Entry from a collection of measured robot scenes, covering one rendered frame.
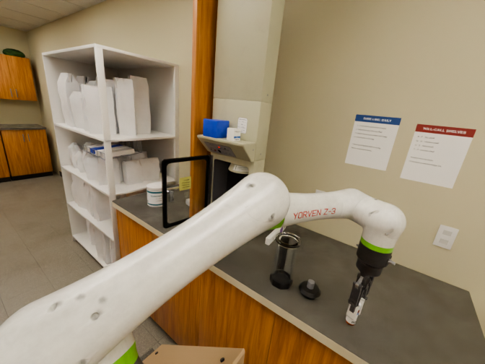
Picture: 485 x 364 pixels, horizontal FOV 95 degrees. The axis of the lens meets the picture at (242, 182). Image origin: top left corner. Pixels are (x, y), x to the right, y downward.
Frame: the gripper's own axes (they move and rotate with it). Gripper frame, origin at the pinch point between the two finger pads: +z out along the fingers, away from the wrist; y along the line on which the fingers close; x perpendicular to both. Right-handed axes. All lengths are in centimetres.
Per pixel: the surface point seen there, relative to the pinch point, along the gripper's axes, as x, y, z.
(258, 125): 66, 5, -56
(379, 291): 0.2, 30.9, 9.8
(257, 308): 32.5, -13.9, 21.5
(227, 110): 86, 0, -61
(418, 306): -13.5, 36.2, 9.7
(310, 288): 17.7, 0.6, 5.9
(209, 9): 102, -4, -109
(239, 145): 65, -6, -46
